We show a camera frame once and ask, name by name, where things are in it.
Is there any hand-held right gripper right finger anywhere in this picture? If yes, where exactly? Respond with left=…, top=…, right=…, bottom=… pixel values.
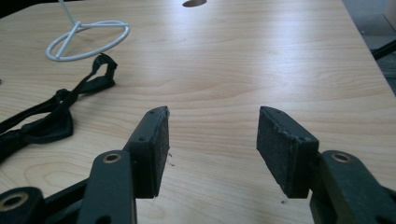
left=256, top=105, right=320, bottom=200

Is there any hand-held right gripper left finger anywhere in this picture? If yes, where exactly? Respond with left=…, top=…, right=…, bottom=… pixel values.
left=123, top=105, right=171, bottom=200

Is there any black bow tie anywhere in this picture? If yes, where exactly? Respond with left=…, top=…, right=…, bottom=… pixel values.
left=0, top=53, right=119, bottom=164

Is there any black metal bar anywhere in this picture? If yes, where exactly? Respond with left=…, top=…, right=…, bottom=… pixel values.
left=371, top=39, right=396, bottom=61

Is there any white wire stand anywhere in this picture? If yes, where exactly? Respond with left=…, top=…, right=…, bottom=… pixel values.
left=45, top=0, right=131, bottom=63

